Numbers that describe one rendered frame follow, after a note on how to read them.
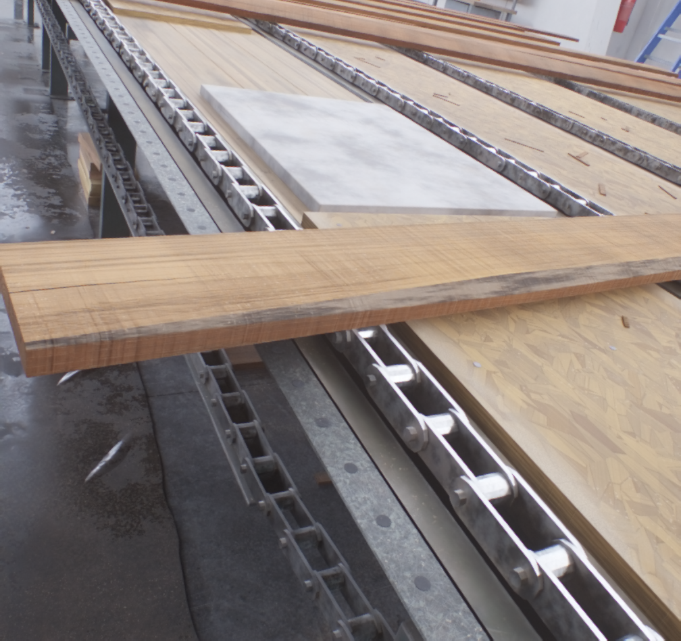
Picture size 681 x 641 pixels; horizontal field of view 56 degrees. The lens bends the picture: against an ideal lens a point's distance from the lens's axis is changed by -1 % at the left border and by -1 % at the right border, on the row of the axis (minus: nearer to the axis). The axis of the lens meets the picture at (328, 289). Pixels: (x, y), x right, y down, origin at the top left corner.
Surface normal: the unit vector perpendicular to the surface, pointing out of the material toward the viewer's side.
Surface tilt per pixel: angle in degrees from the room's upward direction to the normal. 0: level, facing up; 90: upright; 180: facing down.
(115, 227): 90
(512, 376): 0
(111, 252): 0
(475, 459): 90
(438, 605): 0
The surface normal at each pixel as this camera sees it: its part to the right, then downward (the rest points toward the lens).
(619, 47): 0.42, 0.51
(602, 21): -0.91, 0.17
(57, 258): 0.22, -0.86
